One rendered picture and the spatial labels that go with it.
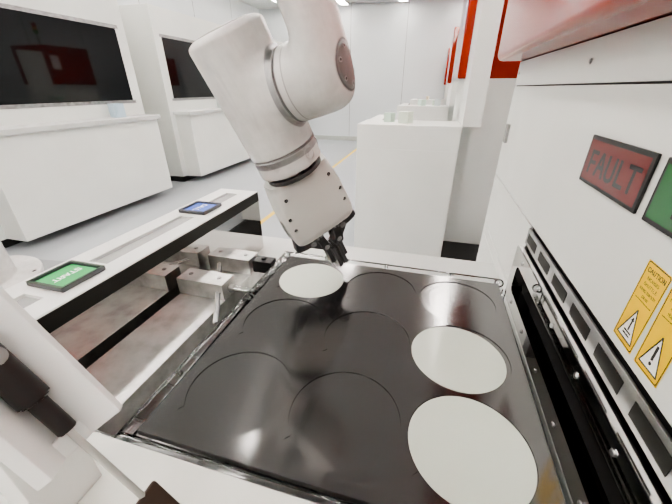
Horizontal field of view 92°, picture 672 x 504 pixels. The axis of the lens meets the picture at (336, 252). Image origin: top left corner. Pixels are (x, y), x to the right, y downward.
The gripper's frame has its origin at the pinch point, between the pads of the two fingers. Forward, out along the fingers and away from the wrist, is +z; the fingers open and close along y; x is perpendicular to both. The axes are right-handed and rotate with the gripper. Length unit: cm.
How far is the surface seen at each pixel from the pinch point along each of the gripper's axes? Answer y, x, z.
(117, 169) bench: 76, -349, 24
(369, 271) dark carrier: -2.9, 2.6, 5.2
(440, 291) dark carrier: -8.4, 12.4, 7.8
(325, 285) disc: 4.6, 2.9, 1.8
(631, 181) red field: -18.5, 28.3, -9.7
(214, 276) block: 17.5, -6.3, -4.9
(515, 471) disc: 3.5, 34.0, 2.0
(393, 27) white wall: -484, -623, 80
